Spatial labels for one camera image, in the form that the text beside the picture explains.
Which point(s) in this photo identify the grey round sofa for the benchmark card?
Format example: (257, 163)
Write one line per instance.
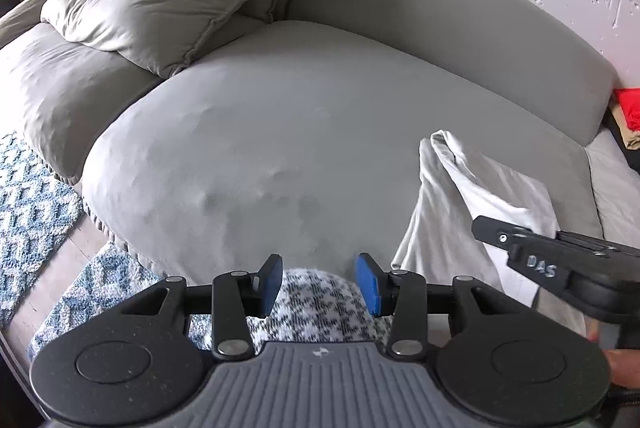
(301, 137)

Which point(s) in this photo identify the houndstooth trouser leg left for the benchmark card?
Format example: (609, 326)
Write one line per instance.
(317, 306)

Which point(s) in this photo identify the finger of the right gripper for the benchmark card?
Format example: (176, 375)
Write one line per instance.
(505, 235)

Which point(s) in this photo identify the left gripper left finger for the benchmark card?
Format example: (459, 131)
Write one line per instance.
(236, 296)

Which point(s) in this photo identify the grey seat cushion right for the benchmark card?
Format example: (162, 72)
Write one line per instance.
(616, 190)

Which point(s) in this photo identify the red folded garment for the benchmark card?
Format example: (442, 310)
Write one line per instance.
(629, 100)

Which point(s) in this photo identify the person's right hand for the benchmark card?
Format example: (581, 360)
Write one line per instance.
(624, 363)

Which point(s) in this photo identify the blue white patterned rug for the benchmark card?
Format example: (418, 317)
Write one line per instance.
(38, 213)

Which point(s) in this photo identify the tan folded garment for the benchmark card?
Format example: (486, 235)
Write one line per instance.
(630, 138)

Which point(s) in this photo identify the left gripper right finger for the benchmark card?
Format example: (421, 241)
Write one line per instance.
(400, 295)

